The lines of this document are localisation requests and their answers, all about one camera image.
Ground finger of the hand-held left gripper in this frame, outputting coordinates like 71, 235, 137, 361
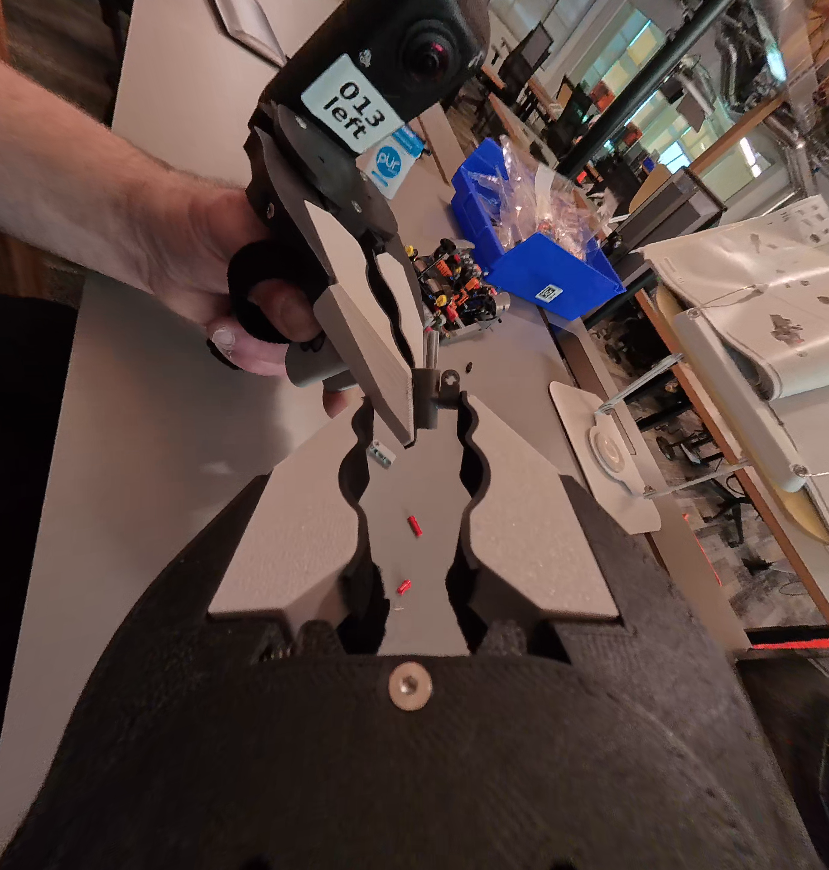
368, 250, 428, 371
302, 200, 415, 448

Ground blue bin with square tag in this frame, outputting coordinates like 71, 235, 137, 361
450, 138, 626, 320

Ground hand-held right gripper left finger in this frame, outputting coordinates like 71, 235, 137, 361
208, 401, 388, 655

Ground lego car chassis model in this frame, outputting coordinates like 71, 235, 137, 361
404, 238, 511, 334

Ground person's left forearm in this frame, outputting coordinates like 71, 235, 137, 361
0, 46, 184, 300

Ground clear plastic bags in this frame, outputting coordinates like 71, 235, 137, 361
479, 139, 616, 259

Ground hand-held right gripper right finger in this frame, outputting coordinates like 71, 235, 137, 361
445, 391, 621, 657

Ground white blue gum packet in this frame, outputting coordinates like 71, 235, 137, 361
357, 126, 427, 200

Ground person's left hand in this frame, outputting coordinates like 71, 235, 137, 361
146, 185, 353, 420

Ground grey axle connector lego assembly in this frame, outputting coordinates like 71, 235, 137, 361
414, 326, 463, 430

